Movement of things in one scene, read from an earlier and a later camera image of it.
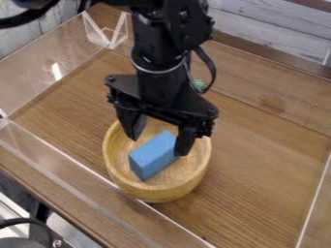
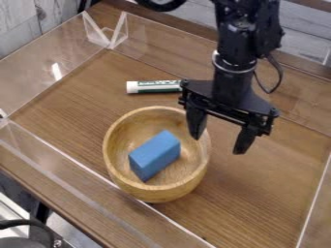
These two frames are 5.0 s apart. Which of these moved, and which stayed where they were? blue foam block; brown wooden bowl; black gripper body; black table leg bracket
Moved: black gripper body
Stayed: blue foam block; black table leg bracket; brown wooden bowl
